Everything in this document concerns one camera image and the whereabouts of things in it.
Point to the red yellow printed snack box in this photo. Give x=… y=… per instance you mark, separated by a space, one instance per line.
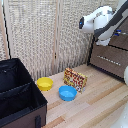
x=75 y=80

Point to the woven rattan folding screen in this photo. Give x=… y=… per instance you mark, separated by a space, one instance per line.
x=33 y=33

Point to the blue plastic bowl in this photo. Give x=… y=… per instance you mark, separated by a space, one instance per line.
x=67 y=93

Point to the yellow plastic bowl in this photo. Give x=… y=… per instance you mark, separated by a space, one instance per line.
x=44 y=83

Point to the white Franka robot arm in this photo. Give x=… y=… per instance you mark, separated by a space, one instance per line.
x=95 y=20

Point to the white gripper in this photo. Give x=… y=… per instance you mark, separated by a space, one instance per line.
x=104 y=40

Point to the black fabric storage box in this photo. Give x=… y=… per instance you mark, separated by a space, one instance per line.
x=18 y=96

